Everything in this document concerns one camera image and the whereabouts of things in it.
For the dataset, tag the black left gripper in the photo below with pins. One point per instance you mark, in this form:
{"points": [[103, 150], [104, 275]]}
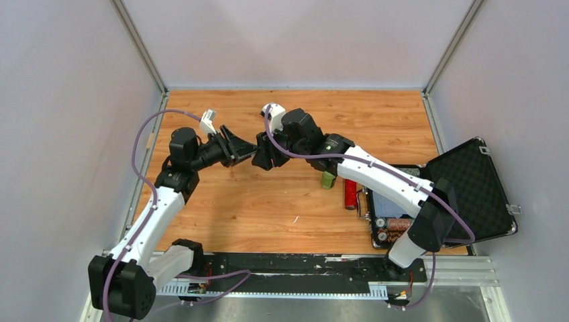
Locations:
{"points": [[239, 145]]}

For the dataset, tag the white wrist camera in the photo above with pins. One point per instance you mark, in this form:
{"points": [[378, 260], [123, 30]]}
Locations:
{"points": [[275, 114], [206, 122]]}

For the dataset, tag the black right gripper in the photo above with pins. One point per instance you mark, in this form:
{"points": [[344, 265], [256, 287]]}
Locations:
{"points": [[266, 157]]}

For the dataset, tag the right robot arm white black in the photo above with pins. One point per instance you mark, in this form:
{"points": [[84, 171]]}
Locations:
{"points": [[432, 205]]}

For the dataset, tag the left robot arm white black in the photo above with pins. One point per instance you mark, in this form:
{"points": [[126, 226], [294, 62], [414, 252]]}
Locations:
{"points": [[126, 281]]}

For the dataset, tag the red glitter tube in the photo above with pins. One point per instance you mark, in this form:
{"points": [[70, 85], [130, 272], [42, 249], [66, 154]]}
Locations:
{"points": [[350, 195]]}

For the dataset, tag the orange black chip row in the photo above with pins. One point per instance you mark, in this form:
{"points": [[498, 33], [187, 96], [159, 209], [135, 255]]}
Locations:
{"points": [[390, 229]]}

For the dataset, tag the blue playing card deck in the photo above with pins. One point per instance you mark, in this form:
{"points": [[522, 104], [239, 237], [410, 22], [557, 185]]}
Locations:
{"points": [[384, 207]]}

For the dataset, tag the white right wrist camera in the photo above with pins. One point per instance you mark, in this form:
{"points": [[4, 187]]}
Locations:
{"points": [[275, 114]]}

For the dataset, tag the black poker chip case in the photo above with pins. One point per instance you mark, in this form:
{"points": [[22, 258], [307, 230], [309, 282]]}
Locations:
{"points": [[482, 201]]}

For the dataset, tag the green pill bottle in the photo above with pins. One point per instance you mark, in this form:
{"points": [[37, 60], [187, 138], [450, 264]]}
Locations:
{"points": [[327, 180]]}

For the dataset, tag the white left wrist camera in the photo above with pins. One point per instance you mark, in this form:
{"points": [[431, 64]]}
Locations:
{"points": [[206, 122]]}

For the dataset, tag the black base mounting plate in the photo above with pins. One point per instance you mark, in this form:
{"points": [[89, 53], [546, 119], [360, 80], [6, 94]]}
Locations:
{"points": [[268, 273]]}

